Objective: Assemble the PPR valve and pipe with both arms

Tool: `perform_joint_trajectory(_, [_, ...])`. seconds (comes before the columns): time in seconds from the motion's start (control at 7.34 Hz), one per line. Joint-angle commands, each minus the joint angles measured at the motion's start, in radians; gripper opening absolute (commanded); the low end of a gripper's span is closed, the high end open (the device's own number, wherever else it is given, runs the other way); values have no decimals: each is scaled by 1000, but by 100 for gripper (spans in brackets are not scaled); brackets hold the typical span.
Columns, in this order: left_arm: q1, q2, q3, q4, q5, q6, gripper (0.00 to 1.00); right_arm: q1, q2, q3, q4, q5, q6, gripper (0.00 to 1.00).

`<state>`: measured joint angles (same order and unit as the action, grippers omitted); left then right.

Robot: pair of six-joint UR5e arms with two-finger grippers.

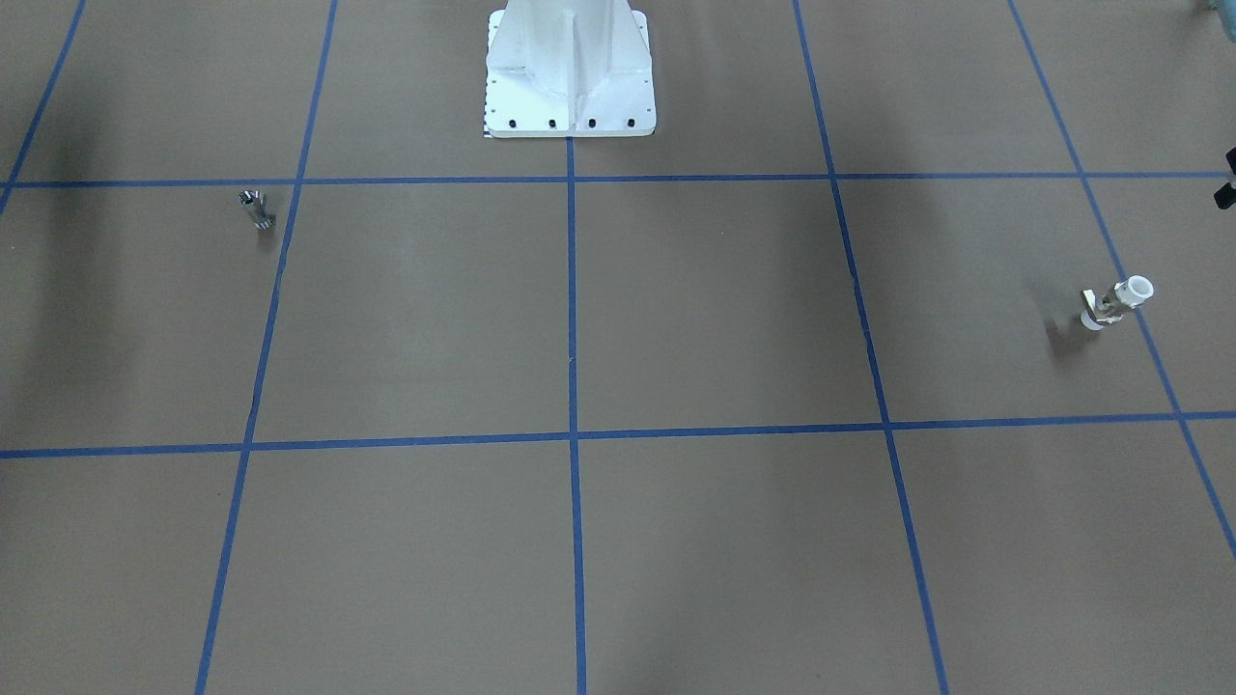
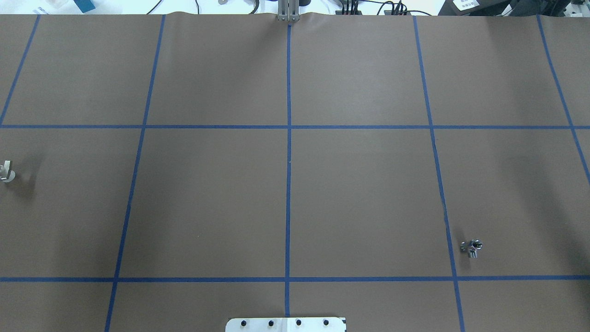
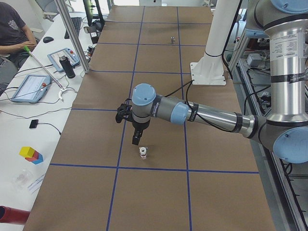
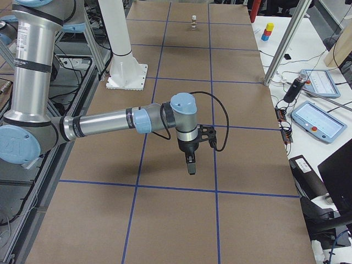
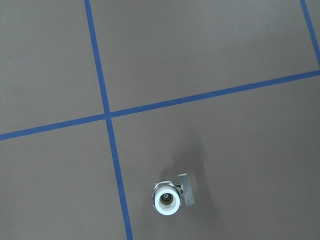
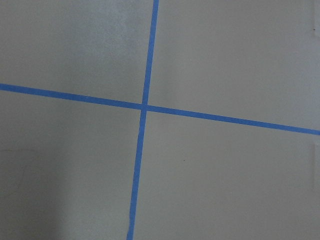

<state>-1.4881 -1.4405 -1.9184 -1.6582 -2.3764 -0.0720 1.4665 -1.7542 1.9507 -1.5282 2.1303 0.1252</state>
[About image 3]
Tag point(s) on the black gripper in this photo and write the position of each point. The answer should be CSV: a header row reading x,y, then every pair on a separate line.
x,y
140,126

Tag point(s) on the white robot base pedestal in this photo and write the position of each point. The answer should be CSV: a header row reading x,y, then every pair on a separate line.
x,y
209,69

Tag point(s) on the seated person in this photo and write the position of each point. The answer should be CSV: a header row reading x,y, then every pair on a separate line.
x,y
14,35

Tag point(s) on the black computer mouse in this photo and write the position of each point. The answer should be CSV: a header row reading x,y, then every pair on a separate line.
x,y
47,39

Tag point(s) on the near teach pendant tablet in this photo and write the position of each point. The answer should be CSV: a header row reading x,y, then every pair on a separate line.
x,y
32,89

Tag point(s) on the black water bottle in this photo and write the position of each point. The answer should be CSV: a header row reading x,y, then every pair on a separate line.
x,y
67,67

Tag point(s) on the grabber stick green handle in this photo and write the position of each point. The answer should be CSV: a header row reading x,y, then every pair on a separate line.
x,y
62,89

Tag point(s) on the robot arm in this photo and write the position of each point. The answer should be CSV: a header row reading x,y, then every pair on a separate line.
x,y
285,130

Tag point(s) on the teach pendant tablet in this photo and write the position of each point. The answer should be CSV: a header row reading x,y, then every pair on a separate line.
x,y
32,89
65,53

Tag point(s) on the yellow block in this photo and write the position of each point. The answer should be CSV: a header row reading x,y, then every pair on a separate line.
x,y
27,152

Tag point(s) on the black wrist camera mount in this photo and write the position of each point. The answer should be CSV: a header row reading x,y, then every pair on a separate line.
x,y
124,112

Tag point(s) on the far teach pendant tablet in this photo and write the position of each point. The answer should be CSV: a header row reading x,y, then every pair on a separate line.
x,y
65,53

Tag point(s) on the small black puck device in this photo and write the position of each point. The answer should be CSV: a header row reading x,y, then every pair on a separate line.
x,y
33,123

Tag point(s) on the blue block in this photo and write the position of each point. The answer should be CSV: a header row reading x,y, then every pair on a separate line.
x,y
40,160

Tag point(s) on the aluminium frame post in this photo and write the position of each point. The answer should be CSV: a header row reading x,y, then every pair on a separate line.
x,y
62,8

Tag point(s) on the red block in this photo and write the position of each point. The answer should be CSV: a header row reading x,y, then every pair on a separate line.
x,y
34,157

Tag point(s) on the black keyboard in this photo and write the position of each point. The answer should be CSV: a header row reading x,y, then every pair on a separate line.
x,y
76,21

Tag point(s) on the clear plastic bag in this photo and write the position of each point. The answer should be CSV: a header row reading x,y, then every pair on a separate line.
x,y
22,179

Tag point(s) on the red cylinder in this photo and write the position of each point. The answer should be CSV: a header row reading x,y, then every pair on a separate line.
x,y
13,215

